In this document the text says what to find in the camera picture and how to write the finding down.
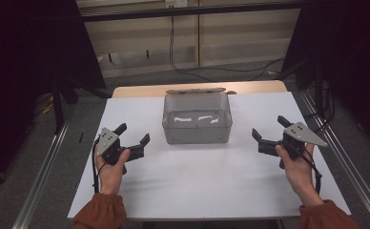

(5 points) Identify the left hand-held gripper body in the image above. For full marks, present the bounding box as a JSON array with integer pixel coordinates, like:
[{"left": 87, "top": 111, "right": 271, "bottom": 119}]
[{"left": 95, "top": 127, "right": 134, "bottom": 167}]

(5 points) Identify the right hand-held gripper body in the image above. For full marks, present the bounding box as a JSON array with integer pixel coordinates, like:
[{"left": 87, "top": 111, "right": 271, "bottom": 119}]
[{"left": 277, "top": 121, "right": 329, "bottom": 170}]

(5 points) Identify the grey transparent plastic box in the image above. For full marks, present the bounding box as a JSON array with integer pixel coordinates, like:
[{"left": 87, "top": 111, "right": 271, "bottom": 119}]
[{"left": 161, "top": 87, "right": 234, "bottom": 146}]

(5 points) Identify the person's left hand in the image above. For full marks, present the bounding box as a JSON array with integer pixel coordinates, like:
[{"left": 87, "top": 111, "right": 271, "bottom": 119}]
[{"left": 94, "top": 147, "right": 132, "bottom": 196}]

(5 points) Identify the person's right hand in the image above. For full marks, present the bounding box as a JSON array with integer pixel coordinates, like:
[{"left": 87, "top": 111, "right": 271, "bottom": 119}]
[{"left": 275, "top": 142, "right": 324, "bottom": 208}]

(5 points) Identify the wooden table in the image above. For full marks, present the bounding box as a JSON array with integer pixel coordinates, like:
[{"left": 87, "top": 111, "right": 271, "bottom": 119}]
[{"left": 111, "top": 79, "right": 288, "bottom": 99}]

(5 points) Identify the black metal stand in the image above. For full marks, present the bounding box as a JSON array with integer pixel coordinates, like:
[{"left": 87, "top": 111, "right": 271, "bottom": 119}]
[{"left": 51, "top": 74, "right": 80, "bottom": 135}]

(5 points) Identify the black curtain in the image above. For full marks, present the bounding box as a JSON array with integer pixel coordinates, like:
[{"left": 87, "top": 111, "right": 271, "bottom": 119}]
[
  {"left": 281, "top": 0, "right": 370, "bottom": 154},
  {"left": 0, "top": 0, "right": 108, "bottom": 197}
]

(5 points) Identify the beige long counter desk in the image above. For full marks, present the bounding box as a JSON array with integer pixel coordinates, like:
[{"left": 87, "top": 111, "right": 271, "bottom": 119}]
[{"left": 76, "top": 0, "right": 303, "bottom": 79}]

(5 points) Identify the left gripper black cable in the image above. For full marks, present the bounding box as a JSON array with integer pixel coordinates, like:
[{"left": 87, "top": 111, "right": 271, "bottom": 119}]
[{"left": 92, "top": 137, "right": 103, "bottom": 195}]

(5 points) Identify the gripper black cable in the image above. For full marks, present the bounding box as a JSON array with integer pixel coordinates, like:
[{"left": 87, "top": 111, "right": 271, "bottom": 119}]
[
  {"left": 284, "top": 141, "right": 323, "bottom": 196},
  {"left": 92, "top": 137, "right": 103, "bottom": 195}
]

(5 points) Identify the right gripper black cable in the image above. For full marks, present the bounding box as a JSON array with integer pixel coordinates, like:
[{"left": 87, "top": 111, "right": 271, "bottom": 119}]
[{"left": 284, "top": 141, "right": 323, "bottom": 196}]

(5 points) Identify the metal floor rail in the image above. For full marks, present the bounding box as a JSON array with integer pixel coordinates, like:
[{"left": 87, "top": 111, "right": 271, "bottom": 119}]
[
  {"left": 300, "top": 90, "right": 370, "bottom": 229},
  {"left": 10, "top": 104, "right": 76, "bottom": 229}
]

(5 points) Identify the black power cable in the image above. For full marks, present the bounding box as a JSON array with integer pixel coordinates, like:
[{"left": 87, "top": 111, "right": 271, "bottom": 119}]
[{"left": 168, "top": 8, "right": 286, "bottom": 83}]

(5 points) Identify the white wall socket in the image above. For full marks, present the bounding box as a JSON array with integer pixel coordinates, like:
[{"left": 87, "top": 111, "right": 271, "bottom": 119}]
[{"left": 165, "top": 0, "right": 189, "bottom": 9}]

